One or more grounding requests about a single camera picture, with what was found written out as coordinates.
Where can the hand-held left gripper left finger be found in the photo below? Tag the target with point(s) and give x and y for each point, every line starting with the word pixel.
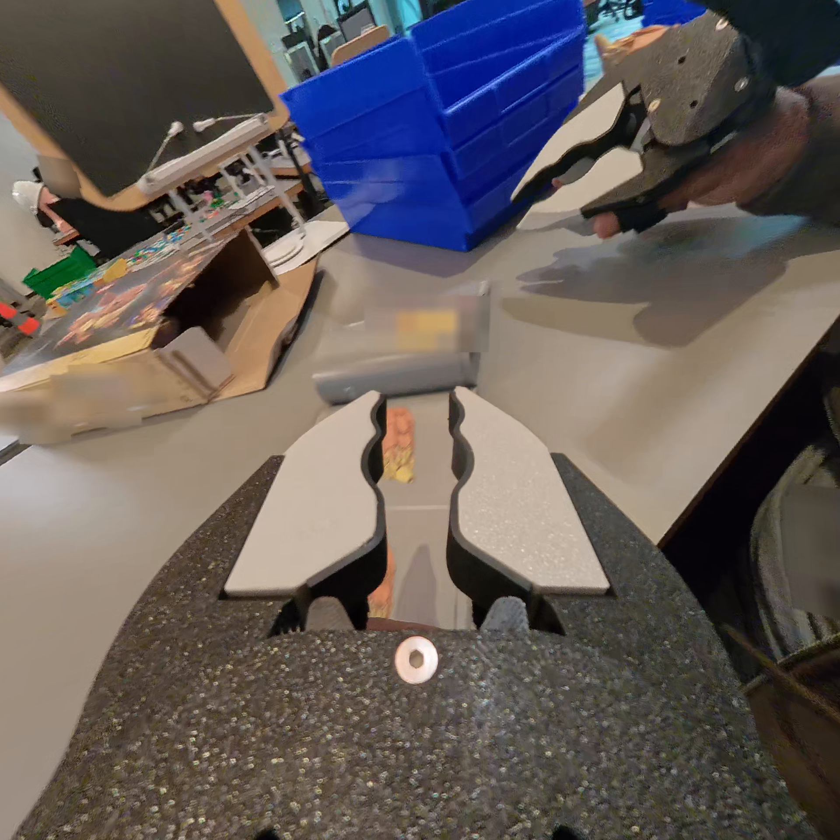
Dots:
pixel 308 518

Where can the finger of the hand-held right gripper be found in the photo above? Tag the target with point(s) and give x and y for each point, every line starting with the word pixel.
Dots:
pixel 577 131
pixel 572 172

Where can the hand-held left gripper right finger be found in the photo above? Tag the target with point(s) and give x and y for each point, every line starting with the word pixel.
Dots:
pixel 525 518

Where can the grey instruction booklet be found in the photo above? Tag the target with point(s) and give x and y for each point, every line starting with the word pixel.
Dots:
pixel 420 531

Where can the person's right forearm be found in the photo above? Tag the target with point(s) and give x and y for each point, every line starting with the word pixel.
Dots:
pixel 807 46

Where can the cardboard toy box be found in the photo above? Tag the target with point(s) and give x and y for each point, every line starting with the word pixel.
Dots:
pixel 282 341

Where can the blue plastic bin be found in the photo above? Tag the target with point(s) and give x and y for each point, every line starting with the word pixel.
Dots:
pixel 394 131

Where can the white base board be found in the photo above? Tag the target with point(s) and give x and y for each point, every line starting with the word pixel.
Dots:
pixel 308 243

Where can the green storage bin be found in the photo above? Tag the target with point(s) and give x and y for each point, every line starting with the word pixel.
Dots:
pixel 62 272

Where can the red plastic object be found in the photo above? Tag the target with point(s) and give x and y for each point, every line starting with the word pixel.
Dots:
pixel 19 321

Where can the black panel with wooden rim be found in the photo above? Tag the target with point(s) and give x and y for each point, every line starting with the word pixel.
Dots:
pixel 131 79

